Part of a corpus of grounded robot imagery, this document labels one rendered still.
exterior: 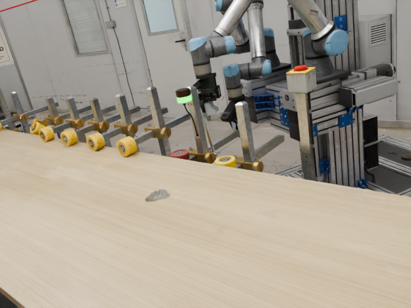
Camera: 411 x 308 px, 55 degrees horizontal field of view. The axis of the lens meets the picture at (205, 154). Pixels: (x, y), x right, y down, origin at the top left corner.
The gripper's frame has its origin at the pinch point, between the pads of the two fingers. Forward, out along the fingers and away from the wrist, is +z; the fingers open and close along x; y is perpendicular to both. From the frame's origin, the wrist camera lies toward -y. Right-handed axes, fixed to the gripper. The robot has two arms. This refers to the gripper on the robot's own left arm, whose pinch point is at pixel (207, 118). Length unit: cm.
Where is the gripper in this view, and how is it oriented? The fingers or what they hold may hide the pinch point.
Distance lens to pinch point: 178.4
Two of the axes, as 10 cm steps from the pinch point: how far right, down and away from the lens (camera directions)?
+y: 9.2, -0.3, -3.9
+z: 1.8, 9.2, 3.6
